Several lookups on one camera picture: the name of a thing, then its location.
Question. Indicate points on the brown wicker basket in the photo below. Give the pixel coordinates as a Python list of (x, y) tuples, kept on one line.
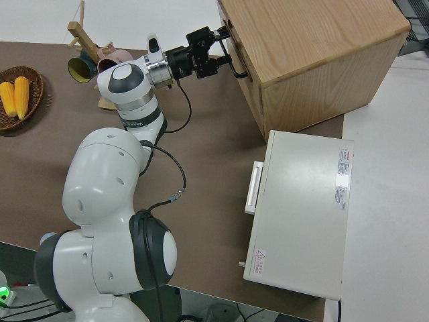
[(35, 87)]

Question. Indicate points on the wooden mug stand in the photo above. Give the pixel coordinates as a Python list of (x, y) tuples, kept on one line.
[(78, 31)]

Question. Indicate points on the light wooden cabinet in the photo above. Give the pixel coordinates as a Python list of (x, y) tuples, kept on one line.
[(318, 50)]

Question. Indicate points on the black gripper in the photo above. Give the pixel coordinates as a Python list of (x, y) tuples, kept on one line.
[(196, 57)]

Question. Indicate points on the white countertop oven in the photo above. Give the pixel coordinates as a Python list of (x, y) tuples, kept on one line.
[(301, 214)]

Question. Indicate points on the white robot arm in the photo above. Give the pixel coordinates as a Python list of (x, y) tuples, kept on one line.
[(100, 174)]

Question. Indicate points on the pink mug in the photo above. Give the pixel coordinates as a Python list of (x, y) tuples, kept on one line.
[(115, 55)]

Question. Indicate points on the green lit white device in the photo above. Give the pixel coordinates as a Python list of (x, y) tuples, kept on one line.
[(5, 293)]

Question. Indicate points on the brown table mat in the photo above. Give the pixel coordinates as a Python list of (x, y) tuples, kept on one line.
[(207, 161)]

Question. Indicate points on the black round floor base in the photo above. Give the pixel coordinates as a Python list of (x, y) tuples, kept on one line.
[(171, 305)]

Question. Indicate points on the dark green mug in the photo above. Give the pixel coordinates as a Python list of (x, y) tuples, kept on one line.
[(78, 68)]

